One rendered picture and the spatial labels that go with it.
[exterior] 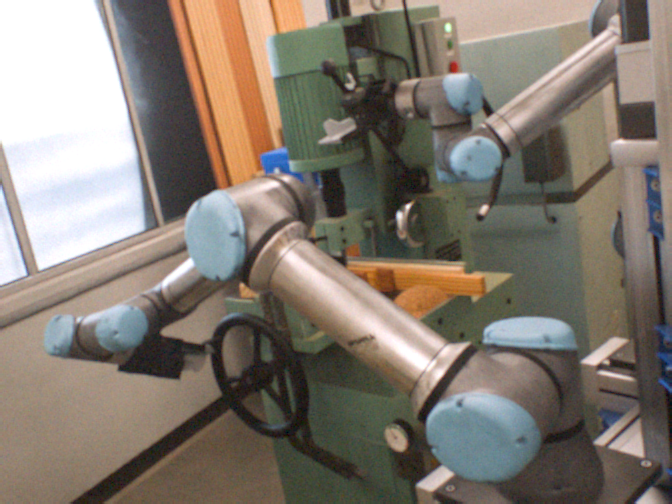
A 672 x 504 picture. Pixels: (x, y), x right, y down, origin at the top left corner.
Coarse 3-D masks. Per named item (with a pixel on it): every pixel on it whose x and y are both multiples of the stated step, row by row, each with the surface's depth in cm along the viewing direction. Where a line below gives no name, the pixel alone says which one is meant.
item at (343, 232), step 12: (348, 216) 175; (360, 216) 177; (324, 228) 173; (336, 228) 171; (348, 228) 174; (360, 228) 177; (324, 240) 174; (336, 240) 172; (348, 240) 174; (360, 240) 177
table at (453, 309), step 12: (228, 300) 186; (240, 300) 183; (252, 300) 181; (444, 300) 156; (456, 300) 158; (468, 300) 162; (228, 312) 188; (252, 312) 181; (432, 312) 152; (444, 312) 155; (456, 312) 158; (468, 312) 162; (432, 324) 152; (444, 324) 155; (264, 336) 166; (312, 336) 158; (324, 336) 158; (300, 348) 159; (312, 348) 156
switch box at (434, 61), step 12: (420, 24) 177; (432, 24) 175; (444, 24) 177; (420, 36) 178; (432, 36) 176; (444, 36) 177; (456, 36) 181; (420, 48) 179; (432, 48) 177; (444, 48) 177; (456, 48) 181; (420, 60) 180; (432, 60) 177; (444, 60) 178; (456, 60) 182; (432, 72) 178; (444, 72) 178
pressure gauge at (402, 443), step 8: (392, 424) 152; (400, 424) 152; (408, 424) 152; (384, 432) 154; (400, 432) 151; (408, 432) 151; (392, 440) 154; (400, 440) 152; (408, 440) 151; (400, 448) 153; (408, 448) 155
